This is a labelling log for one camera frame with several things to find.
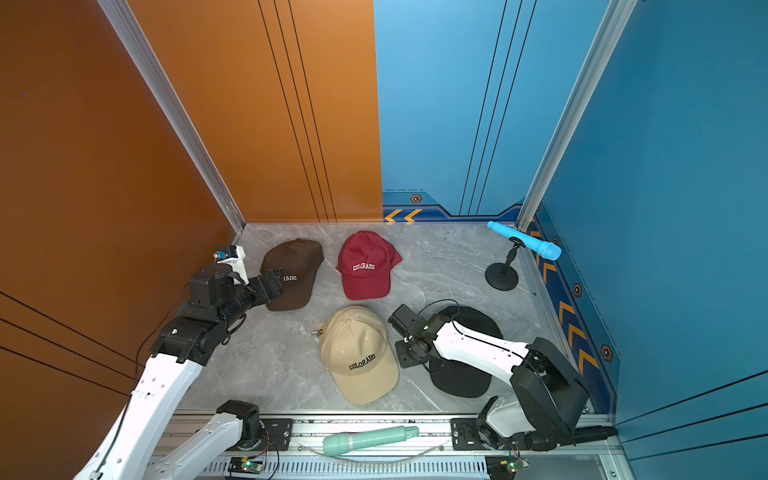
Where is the beige cap front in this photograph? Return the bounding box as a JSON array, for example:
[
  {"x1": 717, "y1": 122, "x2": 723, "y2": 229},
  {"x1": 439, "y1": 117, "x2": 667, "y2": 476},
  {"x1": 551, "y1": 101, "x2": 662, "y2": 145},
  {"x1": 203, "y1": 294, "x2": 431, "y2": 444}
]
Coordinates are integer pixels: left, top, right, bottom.
[{"x1": 317, "y1": 306, "x2": 399, "y2": 406}]

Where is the aluminium front rail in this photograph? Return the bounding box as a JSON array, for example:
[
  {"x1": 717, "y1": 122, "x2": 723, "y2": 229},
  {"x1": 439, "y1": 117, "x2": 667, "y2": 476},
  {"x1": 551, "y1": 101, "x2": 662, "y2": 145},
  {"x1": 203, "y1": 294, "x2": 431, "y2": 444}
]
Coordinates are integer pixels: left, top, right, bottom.
[{"x1": 198, "y1": 412, "x2": 633, "y2": 479}]

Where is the aluminium corner post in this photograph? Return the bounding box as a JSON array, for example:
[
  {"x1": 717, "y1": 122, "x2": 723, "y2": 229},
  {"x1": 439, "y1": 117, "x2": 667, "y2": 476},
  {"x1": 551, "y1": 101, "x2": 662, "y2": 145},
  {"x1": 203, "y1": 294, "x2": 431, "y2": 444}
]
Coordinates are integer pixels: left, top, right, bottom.
[
  {"x1": 516, "y1": 0, "x2": 638, "y2": 232},
  {"x1": 98, "y1": 0, "x2": 246, "y2": 236}
]

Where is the brown cap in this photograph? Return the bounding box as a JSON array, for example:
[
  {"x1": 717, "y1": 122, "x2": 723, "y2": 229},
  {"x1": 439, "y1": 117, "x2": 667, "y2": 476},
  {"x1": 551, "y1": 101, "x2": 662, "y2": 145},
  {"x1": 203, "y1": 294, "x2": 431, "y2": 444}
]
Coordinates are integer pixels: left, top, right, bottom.
[{"x1": 261, "y1": 239, "x2": 324, "y2": 312}]

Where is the green circuit board left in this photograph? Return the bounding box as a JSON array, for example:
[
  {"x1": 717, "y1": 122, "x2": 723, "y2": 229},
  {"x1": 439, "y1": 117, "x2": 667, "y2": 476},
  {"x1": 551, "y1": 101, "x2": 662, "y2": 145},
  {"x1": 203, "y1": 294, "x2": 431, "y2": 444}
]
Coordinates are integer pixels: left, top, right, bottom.
[{"x1": 227, "y1": 456, "x2": 264, "y2": 476}]

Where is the black cap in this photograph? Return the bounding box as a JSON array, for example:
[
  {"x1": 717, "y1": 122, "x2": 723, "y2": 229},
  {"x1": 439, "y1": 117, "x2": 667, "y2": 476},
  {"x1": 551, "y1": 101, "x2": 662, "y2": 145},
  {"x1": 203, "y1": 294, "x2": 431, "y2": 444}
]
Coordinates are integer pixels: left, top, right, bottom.
[{"x1": 428, "y1": 305, "x2": 503, "y2": 399}]

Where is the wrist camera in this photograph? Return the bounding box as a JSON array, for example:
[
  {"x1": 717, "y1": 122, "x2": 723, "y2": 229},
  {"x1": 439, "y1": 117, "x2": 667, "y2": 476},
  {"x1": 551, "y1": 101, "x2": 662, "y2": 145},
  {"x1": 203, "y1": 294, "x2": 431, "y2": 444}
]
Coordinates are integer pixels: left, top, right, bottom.
[
  {"x1": 388, "y1": 304, "x2": 420, "y2": 338},
  {"x1": 214, "y1": 245, "x2": 249, "y2": 285}
]

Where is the aluminium corner post right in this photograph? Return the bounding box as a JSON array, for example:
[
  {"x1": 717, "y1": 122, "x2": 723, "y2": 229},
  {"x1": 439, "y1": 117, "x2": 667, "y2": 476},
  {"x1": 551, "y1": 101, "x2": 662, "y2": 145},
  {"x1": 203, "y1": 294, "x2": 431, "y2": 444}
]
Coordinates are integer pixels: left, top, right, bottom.
[{"x1": 516, "y1": 0, "x2": 638, "y2": 232}]

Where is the black microphone stand base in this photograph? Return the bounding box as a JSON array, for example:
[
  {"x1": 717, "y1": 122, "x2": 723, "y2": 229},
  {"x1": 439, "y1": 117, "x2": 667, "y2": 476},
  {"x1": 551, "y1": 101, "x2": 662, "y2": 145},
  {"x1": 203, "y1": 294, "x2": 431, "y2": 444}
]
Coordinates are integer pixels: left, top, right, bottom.
[{"x1": 485, "y1": 237, "x2": 524, "y2": 291}]

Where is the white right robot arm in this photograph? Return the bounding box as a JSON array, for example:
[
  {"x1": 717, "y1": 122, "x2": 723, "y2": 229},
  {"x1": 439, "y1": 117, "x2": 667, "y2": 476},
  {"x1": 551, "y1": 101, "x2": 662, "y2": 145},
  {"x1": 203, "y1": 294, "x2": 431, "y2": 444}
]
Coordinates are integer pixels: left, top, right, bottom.
[{"x1": 388, "y1": 305, "x2": 590, "y2": 451}]

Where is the green microphone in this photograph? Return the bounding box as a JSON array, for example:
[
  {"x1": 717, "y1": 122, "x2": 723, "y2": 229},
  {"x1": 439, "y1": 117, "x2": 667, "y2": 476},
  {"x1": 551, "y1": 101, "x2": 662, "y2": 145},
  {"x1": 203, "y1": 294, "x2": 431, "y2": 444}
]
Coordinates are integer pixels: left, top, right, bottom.
[{"x1": 322, "y1": 426, "x2": 420, "y2": 457}]

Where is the circuit board right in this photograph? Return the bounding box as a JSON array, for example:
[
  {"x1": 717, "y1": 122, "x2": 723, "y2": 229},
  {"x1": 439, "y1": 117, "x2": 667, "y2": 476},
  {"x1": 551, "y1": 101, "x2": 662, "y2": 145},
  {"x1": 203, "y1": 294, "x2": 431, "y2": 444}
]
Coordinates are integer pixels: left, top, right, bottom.
[{"x1": 485, "y1": 457, "x2": 529, "y2": 480}]

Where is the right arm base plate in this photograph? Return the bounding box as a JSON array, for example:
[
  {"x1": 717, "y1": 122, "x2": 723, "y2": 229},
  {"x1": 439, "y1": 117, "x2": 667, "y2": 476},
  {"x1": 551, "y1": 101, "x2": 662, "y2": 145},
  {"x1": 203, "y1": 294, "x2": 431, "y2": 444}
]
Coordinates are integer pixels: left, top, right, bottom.
[{"x1": 450, "y1": 418, "x2": 499, "y2": 451}]

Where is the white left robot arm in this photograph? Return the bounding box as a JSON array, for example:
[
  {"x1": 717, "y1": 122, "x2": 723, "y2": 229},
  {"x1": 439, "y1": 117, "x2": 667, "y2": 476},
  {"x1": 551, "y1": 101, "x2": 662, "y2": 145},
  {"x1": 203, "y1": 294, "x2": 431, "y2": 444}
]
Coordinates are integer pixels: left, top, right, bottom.
[{"x1": 76, "y1": 262, "x2": 283, "y2": 479}]

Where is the aluminium corner post left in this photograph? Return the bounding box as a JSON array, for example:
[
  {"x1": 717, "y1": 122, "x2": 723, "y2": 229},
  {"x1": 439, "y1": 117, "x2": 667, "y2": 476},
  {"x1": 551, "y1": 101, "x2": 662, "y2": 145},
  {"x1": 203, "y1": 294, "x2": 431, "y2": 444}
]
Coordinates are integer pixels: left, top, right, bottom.
[{"x1": 98, "y1": 0, "x2": 246, "y2": 236}]

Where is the maroon cap front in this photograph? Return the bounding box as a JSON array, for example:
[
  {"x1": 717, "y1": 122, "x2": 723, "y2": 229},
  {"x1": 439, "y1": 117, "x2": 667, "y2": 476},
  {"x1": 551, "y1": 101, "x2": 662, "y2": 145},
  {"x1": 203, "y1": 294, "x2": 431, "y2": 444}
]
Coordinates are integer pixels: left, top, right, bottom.
[{"x1": 336, "y1": 231, "x2": 402, "y2": 301}]

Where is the blue microphone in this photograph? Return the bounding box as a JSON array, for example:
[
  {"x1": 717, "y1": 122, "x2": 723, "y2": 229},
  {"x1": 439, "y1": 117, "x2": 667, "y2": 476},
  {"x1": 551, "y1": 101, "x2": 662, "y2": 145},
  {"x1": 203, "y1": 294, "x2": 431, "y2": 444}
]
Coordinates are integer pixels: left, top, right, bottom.
[{"x1": 487, "y1": 221, "x2": 562, "y2": 261}]

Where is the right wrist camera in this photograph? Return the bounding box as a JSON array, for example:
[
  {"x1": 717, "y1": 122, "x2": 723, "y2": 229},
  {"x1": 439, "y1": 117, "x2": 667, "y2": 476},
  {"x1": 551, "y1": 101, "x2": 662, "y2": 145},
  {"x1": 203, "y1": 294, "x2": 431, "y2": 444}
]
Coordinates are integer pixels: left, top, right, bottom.
[{"x1": 388, "y1": 304, "x2": 420, "y2": 338}]

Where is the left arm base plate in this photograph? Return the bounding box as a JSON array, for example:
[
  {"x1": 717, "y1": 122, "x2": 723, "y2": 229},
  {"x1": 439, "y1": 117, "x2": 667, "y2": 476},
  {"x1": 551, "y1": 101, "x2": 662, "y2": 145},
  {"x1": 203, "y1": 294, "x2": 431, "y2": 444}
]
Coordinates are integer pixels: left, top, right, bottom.
[{"x1": 254, "y1": 418, "x2": 294, "y2": 453}]

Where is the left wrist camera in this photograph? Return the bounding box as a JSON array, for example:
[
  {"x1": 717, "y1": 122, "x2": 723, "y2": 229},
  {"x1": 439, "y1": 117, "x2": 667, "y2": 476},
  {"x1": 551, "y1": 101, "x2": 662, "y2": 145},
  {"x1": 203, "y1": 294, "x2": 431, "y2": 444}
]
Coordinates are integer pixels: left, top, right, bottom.
[{"x1": 214, "y1": 245, "x2": 249, "y2": 285}]

